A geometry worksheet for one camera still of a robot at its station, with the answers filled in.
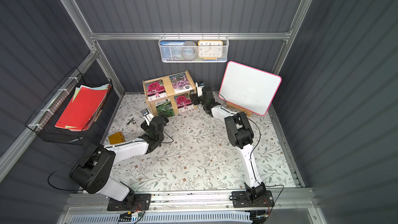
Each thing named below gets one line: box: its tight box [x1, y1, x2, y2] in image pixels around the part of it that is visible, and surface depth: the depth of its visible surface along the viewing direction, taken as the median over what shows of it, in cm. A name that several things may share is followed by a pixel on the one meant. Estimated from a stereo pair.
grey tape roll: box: [180, 40, 198, 61], surface depth 90 cm
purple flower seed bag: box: [168, 72, 193, 94], surface depth 98 cm
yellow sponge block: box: [108, 131, 126, 145], surface depth 98 cm
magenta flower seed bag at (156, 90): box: [145, 79, 168, 102], surface depth 95 cm
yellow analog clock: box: [197, 39, 224, 61], surface depth 90 cm
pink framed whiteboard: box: [218, 60, 282, 117], surface depth 98 cm
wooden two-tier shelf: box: [141, 69, 198, 117], surface depth 101 cm
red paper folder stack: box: [54, 83, 111, 132], surface depth 74 cm
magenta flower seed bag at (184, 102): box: [173, 92, 195, 114], surface depth 114 cm
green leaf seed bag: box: [154, 98, 176, 118], surface depth 110 cm
